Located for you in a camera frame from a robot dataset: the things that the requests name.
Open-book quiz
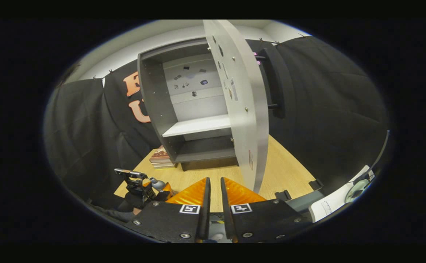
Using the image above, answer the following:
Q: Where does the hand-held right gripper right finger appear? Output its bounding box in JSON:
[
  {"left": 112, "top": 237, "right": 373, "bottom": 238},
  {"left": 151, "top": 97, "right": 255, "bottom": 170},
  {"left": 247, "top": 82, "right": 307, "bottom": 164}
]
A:
[{"left": 220, "top": 177, "right": 312, "bottom": 244}]

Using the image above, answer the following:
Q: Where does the grey cabinet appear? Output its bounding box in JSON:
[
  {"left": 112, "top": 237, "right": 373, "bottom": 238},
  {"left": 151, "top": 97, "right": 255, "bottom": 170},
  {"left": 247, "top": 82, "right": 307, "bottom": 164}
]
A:
[{"left": 137, "top": 38, "right": 237, "bottom": 171}]

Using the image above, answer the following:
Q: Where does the grey round device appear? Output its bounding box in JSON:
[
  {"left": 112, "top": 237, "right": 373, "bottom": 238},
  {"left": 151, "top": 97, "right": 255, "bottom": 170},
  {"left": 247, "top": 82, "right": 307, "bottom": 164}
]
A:
[{"left": 345, "top": 178, "right": 371, "bottom": 203}]

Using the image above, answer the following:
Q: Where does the black cabinet door handle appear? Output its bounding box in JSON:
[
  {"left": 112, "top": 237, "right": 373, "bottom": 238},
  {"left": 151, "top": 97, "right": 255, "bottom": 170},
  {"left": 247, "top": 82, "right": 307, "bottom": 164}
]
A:
[{"left": 254, "top": 47, "right": 287, "bottom": 119}]

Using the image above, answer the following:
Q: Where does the red-brown cover book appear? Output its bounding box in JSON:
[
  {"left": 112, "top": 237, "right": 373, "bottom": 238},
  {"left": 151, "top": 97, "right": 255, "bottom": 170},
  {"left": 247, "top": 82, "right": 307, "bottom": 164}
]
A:
[{"left": 149, "top": 145, "right": 173, "bottom": 164}]

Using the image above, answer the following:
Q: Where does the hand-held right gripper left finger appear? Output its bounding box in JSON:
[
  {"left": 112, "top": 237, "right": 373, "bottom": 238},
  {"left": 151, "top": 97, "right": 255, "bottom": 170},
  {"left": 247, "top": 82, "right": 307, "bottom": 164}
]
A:
[{"left": 124, "top": 177, "right": 211, "bottom": 244}]

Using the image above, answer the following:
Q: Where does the black backdrop cloth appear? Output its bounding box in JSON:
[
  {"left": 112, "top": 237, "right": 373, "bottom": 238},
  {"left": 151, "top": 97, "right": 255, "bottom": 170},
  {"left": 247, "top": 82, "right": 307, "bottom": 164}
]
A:
[{"left": 44, "top": 35, "right": 389, "bottom": 209}]

